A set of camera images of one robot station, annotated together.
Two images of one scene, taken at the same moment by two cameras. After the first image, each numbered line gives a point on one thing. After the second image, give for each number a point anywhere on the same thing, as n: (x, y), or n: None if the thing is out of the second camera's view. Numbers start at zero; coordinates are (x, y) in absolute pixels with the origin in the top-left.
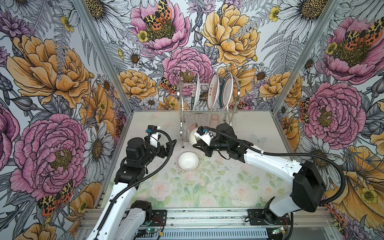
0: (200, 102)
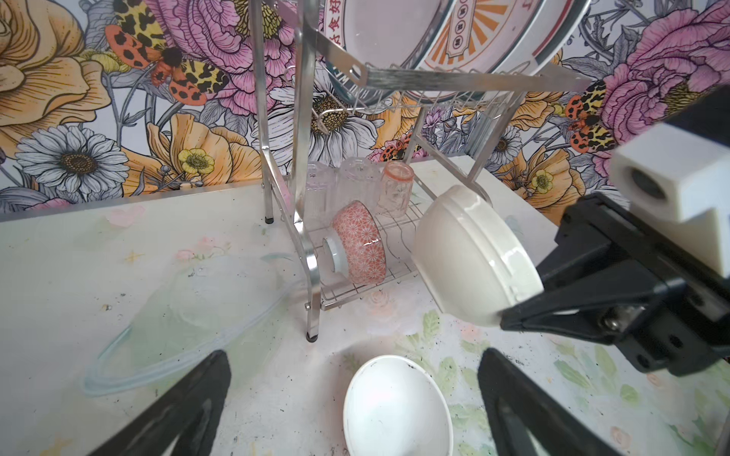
0: (354, 148)
